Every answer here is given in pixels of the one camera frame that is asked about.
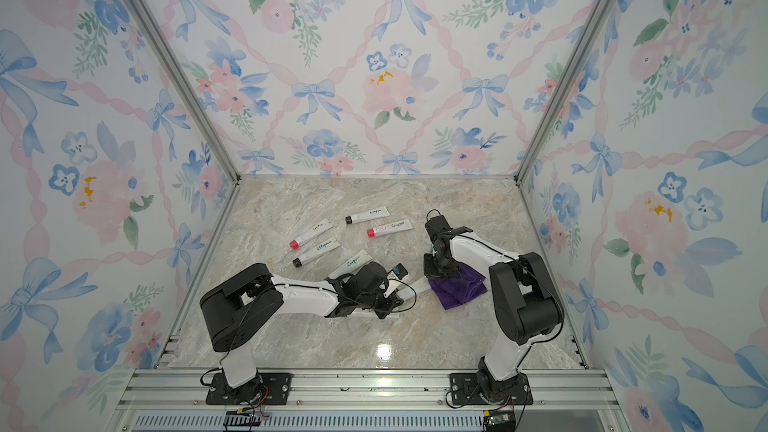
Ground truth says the aluminium corner post left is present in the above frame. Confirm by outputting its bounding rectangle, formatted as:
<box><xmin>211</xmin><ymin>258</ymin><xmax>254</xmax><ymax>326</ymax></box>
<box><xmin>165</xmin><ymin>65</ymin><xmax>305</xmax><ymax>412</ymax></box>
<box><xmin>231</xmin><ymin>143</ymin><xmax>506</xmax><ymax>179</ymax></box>
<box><xmin>125</xmin><ymin>0</ymin><xmax>241</xmax><ymax>185</ymax></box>

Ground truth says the white tube black cap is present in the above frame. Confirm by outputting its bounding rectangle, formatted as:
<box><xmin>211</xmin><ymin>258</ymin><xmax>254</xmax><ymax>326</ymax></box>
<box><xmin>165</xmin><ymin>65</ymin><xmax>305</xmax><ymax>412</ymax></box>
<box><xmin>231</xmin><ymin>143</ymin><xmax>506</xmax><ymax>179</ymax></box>
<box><xmin>344</xmin><ymin>206</ymin><xmax>390</xmax><ymax>225</ymax></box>

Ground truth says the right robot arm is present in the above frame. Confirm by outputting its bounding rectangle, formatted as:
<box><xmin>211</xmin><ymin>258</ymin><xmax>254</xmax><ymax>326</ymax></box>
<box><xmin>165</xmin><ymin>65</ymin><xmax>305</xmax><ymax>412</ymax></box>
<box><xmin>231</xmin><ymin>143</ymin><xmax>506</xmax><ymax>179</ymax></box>
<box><xmin>424</xmin><ymin>210</ymin><xmax>565</xmax><ymax>400</ymax></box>

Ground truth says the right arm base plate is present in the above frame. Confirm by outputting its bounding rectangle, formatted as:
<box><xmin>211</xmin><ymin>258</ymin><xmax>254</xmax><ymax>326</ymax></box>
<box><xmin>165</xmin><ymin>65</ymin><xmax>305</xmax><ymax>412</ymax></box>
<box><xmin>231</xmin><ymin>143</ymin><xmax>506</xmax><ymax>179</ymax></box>
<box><xmin>448</xmin><ymin>371</ymin><xmax>534</xmax><ymax>407</ymax></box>

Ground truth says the aluminium corner post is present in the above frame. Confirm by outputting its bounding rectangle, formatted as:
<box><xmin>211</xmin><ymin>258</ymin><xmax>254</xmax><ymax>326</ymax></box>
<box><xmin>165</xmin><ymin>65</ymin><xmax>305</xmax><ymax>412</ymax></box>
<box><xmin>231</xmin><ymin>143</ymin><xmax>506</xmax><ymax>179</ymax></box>
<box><xmin>125</xmin><ymin>0</ymin><xmax>241</xmax><ymax>185</ymax></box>
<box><xmin>514</xmin><ymin>0</ymin><xmax>617</xmax><ymax>188</ymax></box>

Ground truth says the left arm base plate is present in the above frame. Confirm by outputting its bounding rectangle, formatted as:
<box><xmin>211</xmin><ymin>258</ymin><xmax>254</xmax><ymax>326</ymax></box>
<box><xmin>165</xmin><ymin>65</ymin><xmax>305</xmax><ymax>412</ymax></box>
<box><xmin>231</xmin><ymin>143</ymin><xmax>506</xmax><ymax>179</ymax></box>
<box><xmin>205</xmin><ymin>371</ymin><xmax>293</xmax><ymax>407</ymax></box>

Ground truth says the white tube centre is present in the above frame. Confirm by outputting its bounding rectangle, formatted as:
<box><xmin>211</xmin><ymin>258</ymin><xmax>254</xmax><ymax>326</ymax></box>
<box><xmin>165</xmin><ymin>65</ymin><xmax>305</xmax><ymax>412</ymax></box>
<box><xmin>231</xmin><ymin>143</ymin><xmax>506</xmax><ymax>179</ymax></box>
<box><xmin>327</xmin><ymin>250</ymin><xmax>372</xmax><ymax>279</ymax></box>

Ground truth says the aluminium corner post right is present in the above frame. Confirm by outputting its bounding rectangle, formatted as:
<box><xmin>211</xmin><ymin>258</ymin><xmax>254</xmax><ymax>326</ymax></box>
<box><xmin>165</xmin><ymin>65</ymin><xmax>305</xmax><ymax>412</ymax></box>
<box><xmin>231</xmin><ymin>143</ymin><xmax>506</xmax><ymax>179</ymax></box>
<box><xmin>514</xmin><ymin>0</ymin><xmax>617</xmax><ymax>188</ymax></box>

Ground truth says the purple cloth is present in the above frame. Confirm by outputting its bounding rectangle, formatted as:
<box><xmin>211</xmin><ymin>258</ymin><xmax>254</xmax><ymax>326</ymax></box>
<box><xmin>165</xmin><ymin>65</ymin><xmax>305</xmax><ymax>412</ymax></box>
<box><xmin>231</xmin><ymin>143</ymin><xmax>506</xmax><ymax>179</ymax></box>
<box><xmin>428</xmin><ymin>264</ymin><xmax>487</xmax><ymax>310</ymax></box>

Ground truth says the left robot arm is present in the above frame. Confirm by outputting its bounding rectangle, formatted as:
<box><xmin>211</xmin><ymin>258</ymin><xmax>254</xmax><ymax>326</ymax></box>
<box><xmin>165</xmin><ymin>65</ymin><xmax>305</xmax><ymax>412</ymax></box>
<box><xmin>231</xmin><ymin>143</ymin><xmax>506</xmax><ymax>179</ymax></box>
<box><xmin>199</xmin><ymin>261</ymin><xmax>408</xmax><ymax>388</ymax></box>

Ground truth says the white toothpaste tube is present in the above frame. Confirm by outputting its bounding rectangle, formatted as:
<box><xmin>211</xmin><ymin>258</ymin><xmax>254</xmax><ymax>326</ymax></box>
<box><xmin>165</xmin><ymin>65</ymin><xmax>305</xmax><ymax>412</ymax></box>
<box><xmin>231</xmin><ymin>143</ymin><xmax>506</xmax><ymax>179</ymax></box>
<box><xmin>396</xmin><ymin>277</ymin><xmax>430</xmax><ymax>301</ymax></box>

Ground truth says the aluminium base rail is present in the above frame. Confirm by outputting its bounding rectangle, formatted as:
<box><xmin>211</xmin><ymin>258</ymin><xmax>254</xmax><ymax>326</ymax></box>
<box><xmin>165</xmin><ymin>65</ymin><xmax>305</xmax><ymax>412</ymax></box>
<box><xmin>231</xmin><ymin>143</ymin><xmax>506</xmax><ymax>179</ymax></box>
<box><xmin>106</xmin><ymin>368</ymin><xmax>629</xmax><ymax>431</ymax></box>

